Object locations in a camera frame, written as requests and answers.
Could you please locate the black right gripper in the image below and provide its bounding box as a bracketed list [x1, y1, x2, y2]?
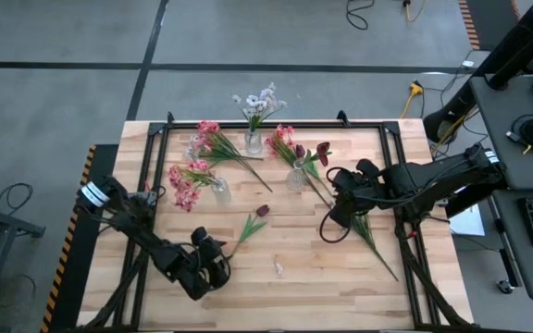
[329, 158, 389, 228]

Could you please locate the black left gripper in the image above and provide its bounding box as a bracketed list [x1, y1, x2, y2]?
[173, 225, 232, 302]

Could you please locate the dark red artificial tulip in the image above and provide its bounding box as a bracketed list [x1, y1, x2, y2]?
[299, 141, 333, 179]
[227, 203, 271, 260]
[293, 143, 333, 208]

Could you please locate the pink artificial flower bunch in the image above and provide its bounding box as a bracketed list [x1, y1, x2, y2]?
[167, 159, 224, 214]
[195, 119, 275, 193]
[266, 124, 335, 207]

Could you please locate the white artificial flower bunch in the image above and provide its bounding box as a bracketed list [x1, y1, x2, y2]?
[349, 213, 400, 282]
[231, 81, 289, 140]
[183, 136, 205, 163]

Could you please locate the diamond-cut cylindrical glass vase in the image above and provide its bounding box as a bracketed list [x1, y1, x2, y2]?
[210, 177, 233, 204]

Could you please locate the conical glass vase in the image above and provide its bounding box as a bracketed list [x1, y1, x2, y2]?
[287, 159, 307, 193]

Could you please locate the ribbed glass bottle vase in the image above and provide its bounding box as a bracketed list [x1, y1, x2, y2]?
[244, 129, 263, 155]

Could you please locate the white paper sheet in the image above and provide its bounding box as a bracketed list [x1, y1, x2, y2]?
[449, 203, 487, 238]

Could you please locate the grey desk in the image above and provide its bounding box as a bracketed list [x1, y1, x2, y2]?
[490, 188, 533, 302]
[468, 73, 533, 191]

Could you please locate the black pole on desk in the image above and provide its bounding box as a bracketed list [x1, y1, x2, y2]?
[486, 34, 533, 92]

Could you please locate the black tower fan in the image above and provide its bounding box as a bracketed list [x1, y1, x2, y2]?
[422, 0, 533, 143]

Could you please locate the dark floor mat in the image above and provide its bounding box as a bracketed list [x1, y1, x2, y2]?
[467, 0, 522, 50]

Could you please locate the yellow plug with cable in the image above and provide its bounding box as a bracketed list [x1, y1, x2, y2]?
[400, 80, 425, 119]

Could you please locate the black metal table frame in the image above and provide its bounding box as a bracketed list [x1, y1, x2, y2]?
[76, 110, 476, 333]

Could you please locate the yellow floor cable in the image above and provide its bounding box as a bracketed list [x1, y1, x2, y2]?
[403, 0, 428, 23]

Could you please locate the black floor cable loop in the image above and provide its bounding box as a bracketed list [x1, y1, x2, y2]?
[0, 182, 34, 214]

